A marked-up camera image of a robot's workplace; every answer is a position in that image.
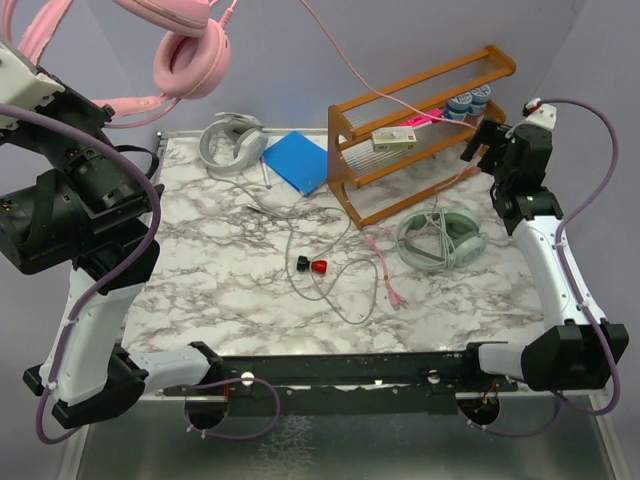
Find pink grey headphones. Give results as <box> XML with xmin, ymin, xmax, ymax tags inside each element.
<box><xmin>83</xmin><ymin>1</ymin><xmax>236</xmax><ymax>130</ymax></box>

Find pink marker pen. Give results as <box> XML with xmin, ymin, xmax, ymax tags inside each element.
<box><xmin>402</xmin><ymin>109</ymin><xmax>442</xmax><ymax>129</ymax></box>

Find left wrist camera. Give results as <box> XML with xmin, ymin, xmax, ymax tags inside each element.
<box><xmin>1</xmin><ymin>37</ymin><xmax>65</xmax><ymax>111</ymax></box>

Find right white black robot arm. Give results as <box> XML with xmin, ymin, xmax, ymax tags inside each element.
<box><xmin>459</xmin><ymin>119</ymin><xmax>629</xmax><ymax>391</ymax></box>

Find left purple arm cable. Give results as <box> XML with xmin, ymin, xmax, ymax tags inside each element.
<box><xmin>0</xmin><ymin>103</ymin><xmax>284</xmax><ymax>445</ymax></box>

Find white green red box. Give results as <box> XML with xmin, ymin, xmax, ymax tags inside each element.
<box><xmin>371</xmin><ymin>126</ymin><xmax>417</xmax><ymax>152</ymax></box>

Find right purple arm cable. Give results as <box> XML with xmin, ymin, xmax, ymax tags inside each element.
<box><xmin>457</xmin><ymin>98</ymin><xmax>624</xmax><ymax>439</ymax></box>

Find mint green headphones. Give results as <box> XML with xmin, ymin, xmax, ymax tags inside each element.
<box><xmin>394</xmin><ymin>207</ymin><xmax>488</xmax><ymax>272</ymax></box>

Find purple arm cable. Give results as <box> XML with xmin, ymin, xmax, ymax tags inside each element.
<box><xmin>0</xmin><ymin>103</ymin><xmax>284</xmax><ymax>445</ymax></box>
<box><xmin>457</xmin><ymin>98</ymin><xmax>624</xmax><ymax>439</ymax></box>

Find pink headphone cable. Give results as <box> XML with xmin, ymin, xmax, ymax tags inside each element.
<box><xmin>207</xmin><ymin>0</ymin><xmax>489</xmax><ymax>314</ymax></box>

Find blue white jar right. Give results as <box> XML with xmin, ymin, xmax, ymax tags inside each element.
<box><xmin>467</xmin><ymin>84</ymin><xmax>492</xmax><ymax>117</ymax></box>

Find white purple pen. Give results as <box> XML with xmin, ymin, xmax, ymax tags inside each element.
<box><xmin>260</xmin><ymin>155</ymin><xmax>273</xmax><ymax>190</ymax></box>

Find blue white jar left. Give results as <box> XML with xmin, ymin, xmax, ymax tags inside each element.
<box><xmin>443</xmin><ymin>92</ymin><xmax>472</xmax><ymax>122</ymax></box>

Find blue white jar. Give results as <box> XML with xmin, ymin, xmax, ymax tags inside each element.
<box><xmin>467</xmin><ymin>84</ymin><xmax>492</xmax><ymax>117</ymax></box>
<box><xmin>443</xmin><ymin>92</ymin><xmax>472</xmax><ymax>122</ymax></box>

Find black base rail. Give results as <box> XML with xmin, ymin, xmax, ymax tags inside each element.
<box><xmin>163</xmin><ymin>350</ymin><xmax>516</xmax><ymax>416</ymax></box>

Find wooden three-tier rack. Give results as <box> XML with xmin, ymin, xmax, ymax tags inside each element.
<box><xmin>327</xmin><ymin>45</ymin><xmax>516</xmax><ymax>228</ymax></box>

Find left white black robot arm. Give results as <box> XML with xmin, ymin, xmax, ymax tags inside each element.
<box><xmin>1</xmin><ymin>89</ymin><xmax>222</xmax><ymax>434</ymax></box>

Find blue notebook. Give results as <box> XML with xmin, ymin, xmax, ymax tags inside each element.
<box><xmin>264</xmin><ymin>131</ymin><xmax>328</xmax><ymax>197</ymax></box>

